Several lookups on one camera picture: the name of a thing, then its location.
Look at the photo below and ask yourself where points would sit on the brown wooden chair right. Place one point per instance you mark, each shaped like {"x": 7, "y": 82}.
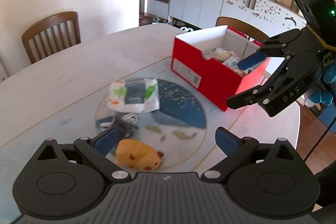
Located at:
{"x": 243, "y": 27}

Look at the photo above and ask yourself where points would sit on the white slippers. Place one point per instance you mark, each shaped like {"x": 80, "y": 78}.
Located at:
{"x": 186, "y": 29}

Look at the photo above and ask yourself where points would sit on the brown wooden chair far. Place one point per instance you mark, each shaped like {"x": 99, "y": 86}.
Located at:
{"x": 51, "y": 35}

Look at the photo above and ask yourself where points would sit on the pair of sneakers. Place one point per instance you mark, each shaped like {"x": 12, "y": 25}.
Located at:
{"x": 158, "y": 20}

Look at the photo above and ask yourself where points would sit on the white wall cabinet unit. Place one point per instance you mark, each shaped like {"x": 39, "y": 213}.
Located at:
{"x": 267, "y": 16}

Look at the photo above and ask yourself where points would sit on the red cardboard shoe box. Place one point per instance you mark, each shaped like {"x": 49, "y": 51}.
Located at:
{"x": 191, "y": 61}

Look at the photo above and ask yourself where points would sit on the blue gloved right hand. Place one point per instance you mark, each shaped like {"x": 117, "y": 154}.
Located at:
{"x": 323, "y": 91}

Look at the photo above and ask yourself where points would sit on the brown wooden chair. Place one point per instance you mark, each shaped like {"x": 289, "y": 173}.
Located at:
{"x": 243, "y": 27}
{"x": 51, "y": 35}

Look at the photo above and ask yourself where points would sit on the white chicken sausage packet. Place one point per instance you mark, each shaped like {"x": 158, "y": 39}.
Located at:
{"x": 232, "y": 63}

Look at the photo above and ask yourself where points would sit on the white tissue pack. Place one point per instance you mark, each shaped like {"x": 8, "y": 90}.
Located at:
{"x": 138, "y": 96}

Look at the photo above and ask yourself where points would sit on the clear bread snack bag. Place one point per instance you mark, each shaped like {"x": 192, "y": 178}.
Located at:
{"x": 221, "y": 54}

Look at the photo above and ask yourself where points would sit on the clear bag black seeds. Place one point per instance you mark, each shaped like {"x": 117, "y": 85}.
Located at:
{"x": 124, "y": 129}

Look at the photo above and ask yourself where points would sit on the yellow squishy pig toy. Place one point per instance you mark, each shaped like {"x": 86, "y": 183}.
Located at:
{"x": 137, "y": 155}

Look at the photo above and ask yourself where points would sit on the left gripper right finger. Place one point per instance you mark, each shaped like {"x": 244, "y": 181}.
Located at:
{"x": 237, "y": 150}

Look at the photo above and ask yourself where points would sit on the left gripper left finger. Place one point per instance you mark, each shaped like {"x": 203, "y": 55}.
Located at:
{"x": 94, "y": 152}

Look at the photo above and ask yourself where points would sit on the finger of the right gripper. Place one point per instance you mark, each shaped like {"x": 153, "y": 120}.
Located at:
{"x": 251, "y": 96}
{"x": 252, "y": 60}

